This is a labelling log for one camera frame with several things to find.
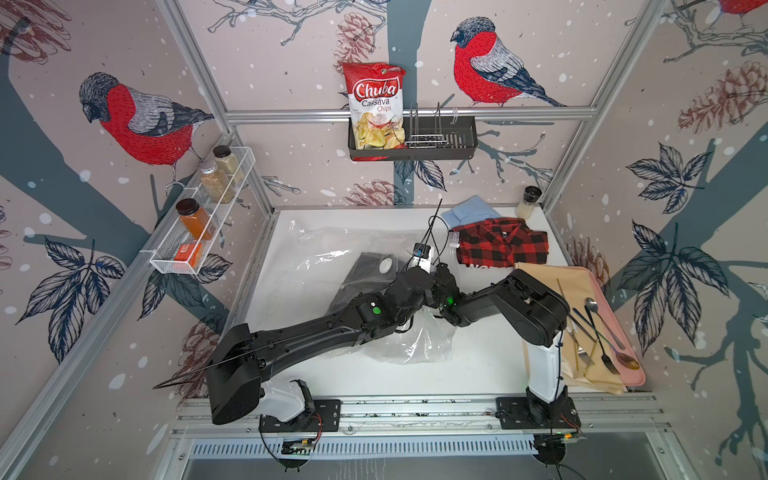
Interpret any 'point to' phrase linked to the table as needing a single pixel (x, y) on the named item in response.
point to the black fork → (604, 357)
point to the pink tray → (615, 325)
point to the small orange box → (189, 252)
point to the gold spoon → (622, 358)
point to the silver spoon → (593, 307)
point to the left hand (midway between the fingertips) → (445, 271)
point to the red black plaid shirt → (501, 243)
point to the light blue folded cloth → (473, 209)
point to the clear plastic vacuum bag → (338, 266)
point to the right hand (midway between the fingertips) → (387, 288)
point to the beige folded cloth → (589, 359)
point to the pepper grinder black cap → (532, 194)
